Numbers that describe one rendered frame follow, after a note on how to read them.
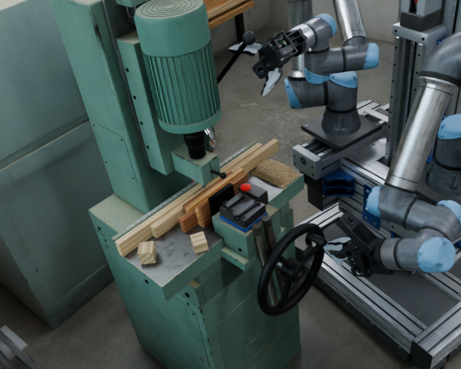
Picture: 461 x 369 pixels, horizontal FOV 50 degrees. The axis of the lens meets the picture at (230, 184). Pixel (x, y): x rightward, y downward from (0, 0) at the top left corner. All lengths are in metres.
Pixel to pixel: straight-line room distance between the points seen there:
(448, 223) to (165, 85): 0.74
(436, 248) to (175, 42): 0.74
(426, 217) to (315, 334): 1.17
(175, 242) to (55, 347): 1.22
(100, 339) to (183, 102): 1.46
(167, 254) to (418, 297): 1.15
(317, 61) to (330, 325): 1.24
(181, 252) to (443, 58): 0.83
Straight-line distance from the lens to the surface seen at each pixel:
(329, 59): 1.54
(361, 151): 2.03
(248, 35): 1.29
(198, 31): 1.23
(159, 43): 1.22
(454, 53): 1.25
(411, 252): 1.18
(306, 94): 1.86
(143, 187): 1.62
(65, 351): 2.49
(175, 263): 1.38
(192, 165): 1.44
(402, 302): 2.16
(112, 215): 1.76
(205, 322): 1.57
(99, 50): 1.41
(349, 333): 2.30
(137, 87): 1.40
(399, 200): 1.26
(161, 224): 1.45
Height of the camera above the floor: 1.88
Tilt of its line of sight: 37 degrees down
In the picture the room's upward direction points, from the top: 9 degrees counter-clockwise
